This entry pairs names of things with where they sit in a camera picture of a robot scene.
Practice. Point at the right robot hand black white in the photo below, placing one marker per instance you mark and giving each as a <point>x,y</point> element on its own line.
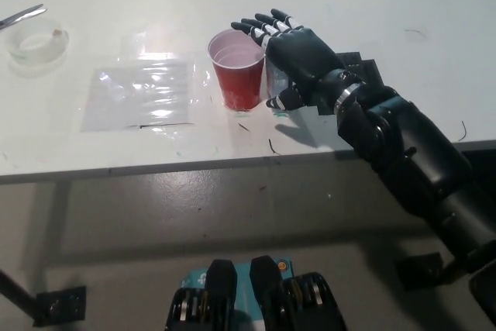
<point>298,52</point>

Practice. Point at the clear pump soap bottle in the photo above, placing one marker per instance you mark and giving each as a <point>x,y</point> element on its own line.
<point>277,79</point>

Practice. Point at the robot body black teal blocks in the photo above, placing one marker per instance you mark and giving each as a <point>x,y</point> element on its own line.
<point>221,288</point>

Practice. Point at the red plastic cup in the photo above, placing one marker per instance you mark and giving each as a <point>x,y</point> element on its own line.
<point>238,83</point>

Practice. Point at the black tape patch on table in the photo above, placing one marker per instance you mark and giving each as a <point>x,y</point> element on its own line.
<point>366,69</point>

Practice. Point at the clear plastic sheet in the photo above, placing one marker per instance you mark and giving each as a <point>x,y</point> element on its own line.
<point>135,94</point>

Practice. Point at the clear tape roll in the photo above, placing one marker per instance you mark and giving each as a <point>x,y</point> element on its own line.
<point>36,58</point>

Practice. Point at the silver scissors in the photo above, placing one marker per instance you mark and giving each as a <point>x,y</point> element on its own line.
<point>25,14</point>

